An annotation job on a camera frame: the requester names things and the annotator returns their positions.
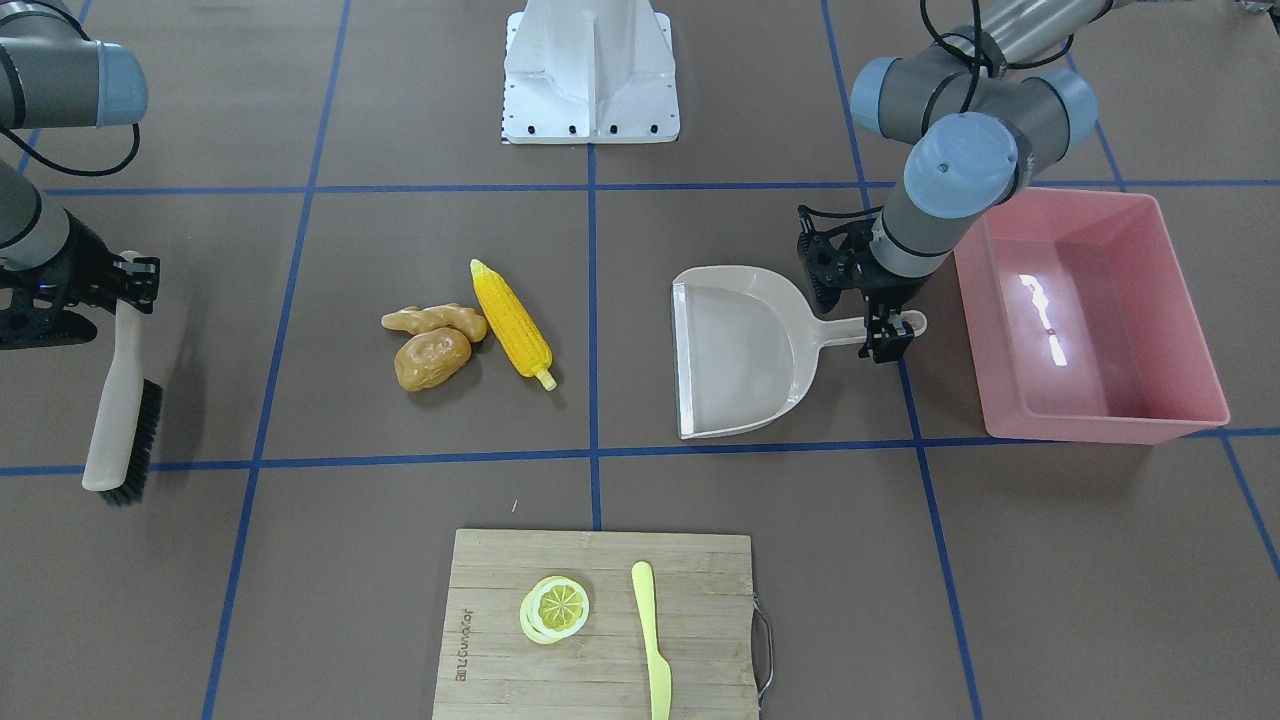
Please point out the bamboo cutting board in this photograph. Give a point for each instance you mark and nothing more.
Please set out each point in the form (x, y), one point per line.
(705, 607)

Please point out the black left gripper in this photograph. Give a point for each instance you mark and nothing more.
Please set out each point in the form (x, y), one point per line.
(889, 288)

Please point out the white camera mast base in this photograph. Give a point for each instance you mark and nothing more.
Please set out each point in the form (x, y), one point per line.
(589, 72)

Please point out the tan toy ginger root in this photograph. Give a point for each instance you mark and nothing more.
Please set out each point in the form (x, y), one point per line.
(420, 320)

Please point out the yellow plastic toy knife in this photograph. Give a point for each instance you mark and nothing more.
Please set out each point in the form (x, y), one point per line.
(660, 677)

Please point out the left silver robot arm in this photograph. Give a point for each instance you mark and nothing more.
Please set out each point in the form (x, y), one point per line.
(984, 110)

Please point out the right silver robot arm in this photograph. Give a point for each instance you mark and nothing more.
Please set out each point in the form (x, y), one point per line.
(56, 76)

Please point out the beige plastic dustpan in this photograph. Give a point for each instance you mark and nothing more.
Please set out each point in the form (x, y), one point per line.
(747, 347)

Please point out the pink plastic bin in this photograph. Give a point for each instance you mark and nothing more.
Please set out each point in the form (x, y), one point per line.
(1081, 323)

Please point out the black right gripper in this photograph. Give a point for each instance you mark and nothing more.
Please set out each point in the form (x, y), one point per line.
(82, 268)

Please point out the yellow toy lemon slices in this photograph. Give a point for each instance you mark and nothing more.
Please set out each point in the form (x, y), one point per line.
(553, 610)

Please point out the brown toy potato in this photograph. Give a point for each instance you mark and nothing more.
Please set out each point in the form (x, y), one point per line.
(431, 358)

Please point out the yellow toy corn cob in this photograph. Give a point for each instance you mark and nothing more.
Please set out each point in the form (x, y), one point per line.
(519, 336)

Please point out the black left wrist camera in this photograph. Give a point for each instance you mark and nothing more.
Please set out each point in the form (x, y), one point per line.
(827, 247)

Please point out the beige brush black bristles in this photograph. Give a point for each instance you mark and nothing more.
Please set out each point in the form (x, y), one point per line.
(123, 436)

